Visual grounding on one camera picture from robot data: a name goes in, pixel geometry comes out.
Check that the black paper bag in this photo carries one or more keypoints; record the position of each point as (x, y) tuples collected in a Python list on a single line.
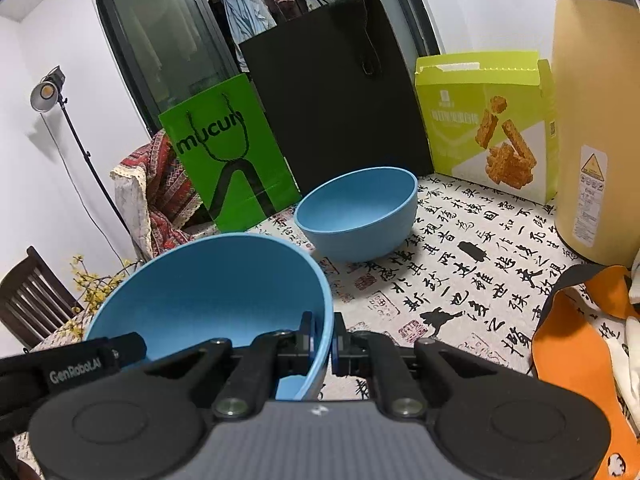
[(325, 110)]

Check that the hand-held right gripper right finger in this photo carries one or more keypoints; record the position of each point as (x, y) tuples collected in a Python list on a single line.
[(338, 345)]

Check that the blue bowl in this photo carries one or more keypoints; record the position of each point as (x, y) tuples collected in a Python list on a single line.
[(200, 300), (355, 220)]

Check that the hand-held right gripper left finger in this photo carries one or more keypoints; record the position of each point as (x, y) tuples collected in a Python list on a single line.
[(306, 345)]

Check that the red patterned blanket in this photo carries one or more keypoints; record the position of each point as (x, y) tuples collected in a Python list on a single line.
[(160, 185)]

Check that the beige chair cover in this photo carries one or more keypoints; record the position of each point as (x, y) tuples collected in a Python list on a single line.
[(127, 210)]

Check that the orange fabric piece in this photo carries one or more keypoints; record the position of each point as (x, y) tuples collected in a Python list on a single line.
[(575, 360)]

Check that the yellow thermos bottle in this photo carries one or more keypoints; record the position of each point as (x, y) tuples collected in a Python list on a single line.
[(600, 110)]

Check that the green paper bag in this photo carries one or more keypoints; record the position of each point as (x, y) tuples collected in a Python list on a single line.
[(225, 160)]

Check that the dark wooden chair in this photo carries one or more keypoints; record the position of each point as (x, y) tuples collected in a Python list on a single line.
[(35, 290)]

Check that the green snack box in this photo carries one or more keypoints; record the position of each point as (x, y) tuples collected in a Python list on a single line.
[(460, 125)]

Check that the yellow flower branch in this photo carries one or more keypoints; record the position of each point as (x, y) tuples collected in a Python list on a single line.
[(90, 285)]

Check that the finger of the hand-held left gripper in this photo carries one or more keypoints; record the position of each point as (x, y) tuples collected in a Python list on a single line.
[(125, 352)]

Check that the hanging light blue shirt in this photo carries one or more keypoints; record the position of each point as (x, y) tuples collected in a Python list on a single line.
[(245, 5)]

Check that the studio lamp on stand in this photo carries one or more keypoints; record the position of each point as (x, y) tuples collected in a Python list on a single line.
[(45, 92)]

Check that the dark sliding glass door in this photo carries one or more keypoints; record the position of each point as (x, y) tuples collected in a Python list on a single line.
[(150, 35)]

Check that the calligraphy print tablecloth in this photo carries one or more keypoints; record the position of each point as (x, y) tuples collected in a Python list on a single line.
[(450, 270)]

